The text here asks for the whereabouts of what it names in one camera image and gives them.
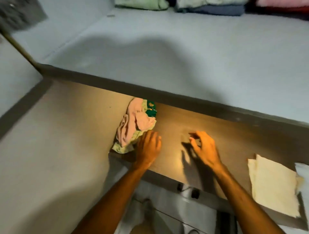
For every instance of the green checkered baby pants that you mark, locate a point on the green checkered baby pants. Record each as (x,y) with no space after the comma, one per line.
(120,148)

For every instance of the person's left hand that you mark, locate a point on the person's left hand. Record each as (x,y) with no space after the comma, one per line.
(147,149)

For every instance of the green cartoon print garment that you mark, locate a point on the green cartoon print garment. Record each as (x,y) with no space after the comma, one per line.
(151,109)

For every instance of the person's right hand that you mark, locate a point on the person's right hand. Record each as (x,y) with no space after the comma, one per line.
(207,152)

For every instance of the stack of clothes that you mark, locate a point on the stack of clothes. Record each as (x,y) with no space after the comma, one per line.
(217,9)

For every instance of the person's right forearm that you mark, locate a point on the person's right forearm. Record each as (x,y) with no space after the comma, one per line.
(243,205)

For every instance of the white bed sheet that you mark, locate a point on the white bed sheet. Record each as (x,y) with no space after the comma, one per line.
(304,176)

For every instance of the metal door hinge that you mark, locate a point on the metal door hinge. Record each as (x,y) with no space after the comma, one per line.
(21,13)

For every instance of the dark cabinet knob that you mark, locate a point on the dark cabinet knob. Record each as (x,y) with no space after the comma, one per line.
(179,186)
(195,193)

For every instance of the brown wooden bedside cabinet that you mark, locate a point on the brown wooden bedside cabinet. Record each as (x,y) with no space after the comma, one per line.
(173,125)

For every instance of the cream yellow garment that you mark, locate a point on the cream yellow garment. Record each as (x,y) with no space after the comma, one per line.
(272,185)

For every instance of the pink garment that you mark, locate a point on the pink garment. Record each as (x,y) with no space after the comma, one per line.
(131,120)

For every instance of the person's left forearm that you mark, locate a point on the person's left forearm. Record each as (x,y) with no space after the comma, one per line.
(113,205)

